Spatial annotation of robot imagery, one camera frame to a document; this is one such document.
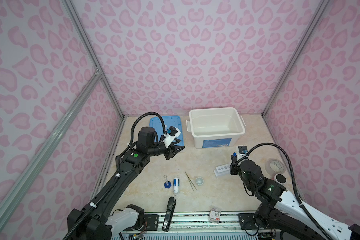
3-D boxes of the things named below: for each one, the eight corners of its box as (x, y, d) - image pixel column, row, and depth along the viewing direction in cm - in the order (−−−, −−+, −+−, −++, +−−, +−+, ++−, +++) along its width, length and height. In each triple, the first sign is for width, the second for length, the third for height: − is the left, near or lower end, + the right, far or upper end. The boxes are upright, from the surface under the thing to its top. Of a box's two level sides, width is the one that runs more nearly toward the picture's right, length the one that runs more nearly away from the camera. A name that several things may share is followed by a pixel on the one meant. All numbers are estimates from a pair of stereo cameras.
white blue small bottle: (172, 195, 84) (172, 193, 81) (173, 179, 89) (173, 177, 87) (179, 195, 84) (178, 193, 81) (179, 179, 89) (179, 177, 87)
